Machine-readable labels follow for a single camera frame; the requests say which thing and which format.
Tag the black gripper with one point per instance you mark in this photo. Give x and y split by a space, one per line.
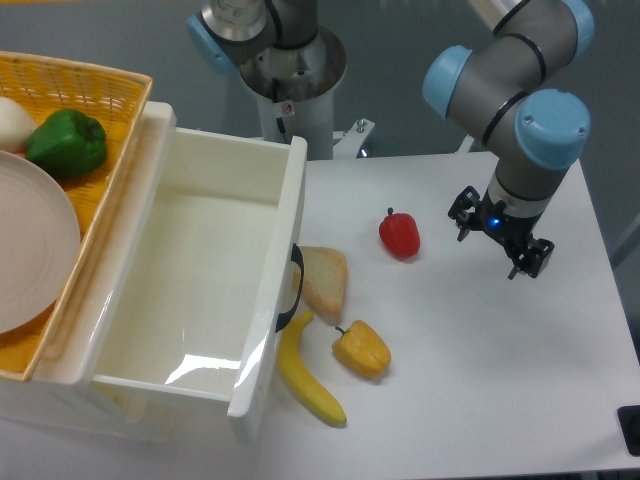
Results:
529 256

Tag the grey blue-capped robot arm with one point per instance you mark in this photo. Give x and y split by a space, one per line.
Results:
497 96

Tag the red bell pepper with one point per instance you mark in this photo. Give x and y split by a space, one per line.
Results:
399 234

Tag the yellow bell pepper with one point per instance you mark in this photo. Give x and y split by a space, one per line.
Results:
362 350

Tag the black object at table edge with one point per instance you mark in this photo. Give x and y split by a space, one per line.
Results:
629 420

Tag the yellow banana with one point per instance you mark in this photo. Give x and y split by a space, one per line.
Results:
300 381

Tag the white open drawer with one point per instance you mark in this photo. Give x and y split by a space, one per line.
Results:
255 190

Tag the green bell pepper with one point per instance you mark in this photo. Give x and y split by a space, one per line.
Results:
68 144

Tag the pink round plate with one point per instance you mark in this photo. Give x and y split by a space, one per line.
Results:
40 239

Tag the white drawer cabinet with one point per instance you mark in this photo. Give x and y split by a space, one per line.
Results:
85 310

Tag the white onion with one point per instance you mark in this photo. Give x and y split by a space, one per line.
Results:
17 126

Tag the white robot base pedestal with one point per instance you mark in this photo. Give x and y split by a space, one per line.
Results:
294 93

